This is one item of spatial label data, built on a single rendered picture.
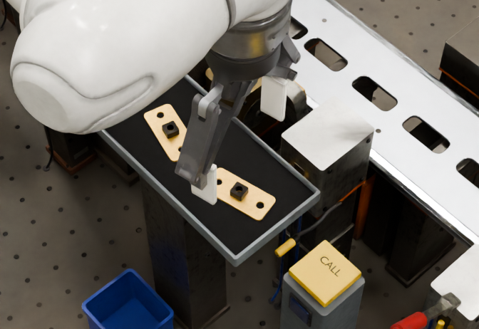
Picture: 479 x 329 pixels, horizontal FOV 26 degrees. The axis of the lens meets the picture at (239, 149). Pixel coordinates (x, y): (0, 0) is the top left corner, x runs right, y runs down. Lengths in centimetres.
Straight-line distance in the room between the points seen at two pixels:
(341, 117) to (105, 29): 65
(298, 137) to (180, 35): 58
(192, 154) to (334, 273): 25
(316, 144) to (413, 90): 26
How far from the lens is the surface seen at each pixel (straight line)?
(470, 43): 160
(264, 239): 121
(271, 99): 117
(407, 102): 155
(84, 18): 78
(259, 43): 95
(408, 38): 203
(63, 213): 179
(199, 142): 102
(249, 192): 124
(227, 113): 104
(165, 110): 131
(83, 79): 77
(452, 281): 132
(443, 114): 154
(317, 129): 136
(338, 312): 122
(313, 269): 119
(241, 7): 85
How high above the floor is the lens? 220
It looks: 55 degrees down
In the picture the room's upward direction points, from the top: straight up
